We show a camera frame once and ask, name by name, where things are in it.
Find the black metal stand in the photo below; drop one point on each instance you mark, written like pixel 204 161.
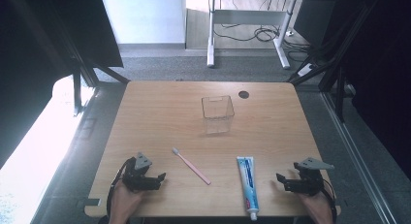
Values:
pixel 85 72
pixel 336 52

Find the person's right hand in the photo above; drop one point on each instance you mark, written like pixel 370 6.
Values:
pixel 318 208

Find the white desk frame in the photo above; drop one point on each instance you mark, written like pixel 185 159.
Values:
pixel 248 17

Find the person's left hand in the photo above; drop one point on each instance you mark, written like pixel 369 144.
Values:
pixel 124 203

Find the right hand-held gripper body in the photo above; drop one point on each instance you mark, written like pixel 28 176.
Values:
pixel 308 182

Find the black curtain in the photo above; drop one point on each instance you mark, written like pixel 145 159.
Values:
pixel 381 72
pixel 38 56

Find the white blue toothpaste tube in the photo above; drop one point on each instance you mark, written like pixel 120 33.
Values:
pixel 248 182

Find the clear plastic container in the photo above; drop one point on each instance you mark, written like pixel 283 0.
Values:
pixel 218 115

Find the grey metal floor rail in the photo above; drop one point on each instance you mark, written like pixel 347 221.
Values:
pixel 355 159

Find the white power strip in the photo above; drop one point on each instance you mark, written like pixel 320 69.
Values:
pixel 306 70

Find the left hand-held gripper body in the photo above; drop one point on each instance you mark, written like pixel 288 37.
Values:
pixel 137 182

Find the pink toothbrush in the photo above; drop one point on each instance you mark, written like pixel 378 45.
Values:
pixel 192 167

